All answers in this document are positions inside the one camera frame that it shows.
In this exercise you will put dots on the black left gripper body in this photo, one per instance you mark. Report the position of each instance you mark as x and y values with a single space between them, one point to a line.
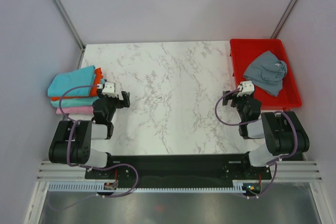
113 103

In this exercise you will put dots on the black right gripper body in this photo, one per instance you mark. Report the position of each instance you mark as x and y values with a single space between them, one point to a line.
239 102

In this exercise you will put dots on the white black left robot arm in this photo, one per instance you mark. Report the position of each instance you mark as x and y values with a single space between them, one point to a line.
71 144

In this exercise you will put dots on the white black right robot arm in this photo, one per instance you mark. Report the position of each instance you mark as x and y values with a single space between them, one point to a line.
282 131

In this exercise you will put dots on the folded red t shirt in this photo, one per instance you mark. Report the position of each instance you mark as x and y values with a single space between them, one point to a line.
82 77

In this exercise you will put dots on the grey t shirt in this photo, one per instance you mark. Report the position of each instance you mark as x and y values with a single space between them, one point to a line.
267 72

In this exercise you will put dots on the folded pink t shirt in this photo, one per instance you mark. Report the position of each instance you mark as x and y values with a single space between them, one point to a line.
76 110

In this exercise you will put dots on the red plastic bin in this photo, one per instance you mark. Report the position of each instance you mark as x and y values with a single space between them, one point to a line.
245 51

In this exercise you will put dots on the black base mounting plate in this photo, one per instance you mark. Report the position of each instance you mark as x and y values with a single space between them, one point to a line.
178 170

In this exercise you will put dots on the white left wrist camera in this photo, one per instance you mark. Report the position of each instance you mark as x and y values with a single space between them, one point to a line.
107 89

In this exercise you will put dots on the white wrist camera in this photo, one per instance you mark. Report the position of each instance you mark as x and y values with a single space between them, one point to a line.
245 88
107 89

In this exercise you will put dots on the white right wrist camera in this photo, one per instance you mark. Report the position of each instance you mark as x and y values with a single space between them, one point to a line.
245 88

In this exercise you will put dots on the aluminium frame rail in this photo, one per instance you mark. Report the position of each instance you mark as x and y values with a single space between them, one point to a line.
287 172

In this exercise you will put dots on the grey slotted cable duct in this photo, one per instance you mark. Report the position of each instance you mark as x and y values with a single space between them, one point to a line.
105 187

